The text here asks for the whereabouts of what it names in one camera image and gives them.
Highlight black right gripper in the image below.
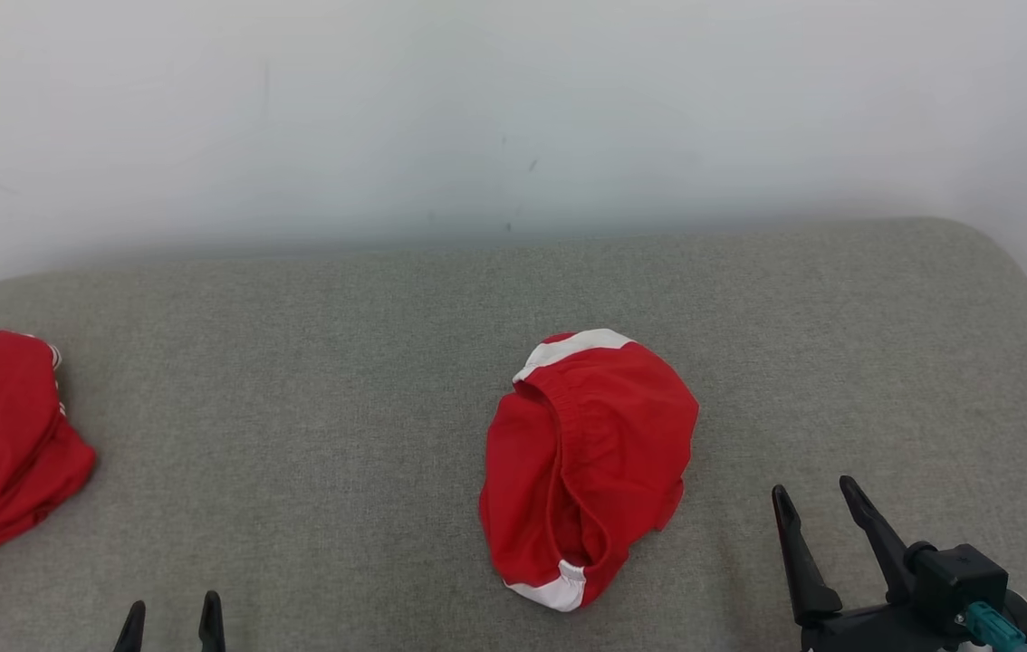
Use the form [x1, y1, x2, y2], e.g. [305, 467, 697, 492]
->
[772, 475, 973, 652]

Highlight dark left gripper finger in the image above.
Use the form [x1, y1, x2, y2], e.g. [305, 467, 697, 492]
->
[198, 590, 226, 652]
[114, 600, 148, 652]

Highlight black cable with teal plug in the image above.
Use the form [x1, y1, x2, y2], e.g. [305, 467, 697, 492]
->
[965, 601, 1027, 652]

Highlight red shorts with white trim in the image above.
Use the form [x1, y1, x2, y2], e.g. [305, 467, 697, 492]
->
[479, 329, 700, 613]

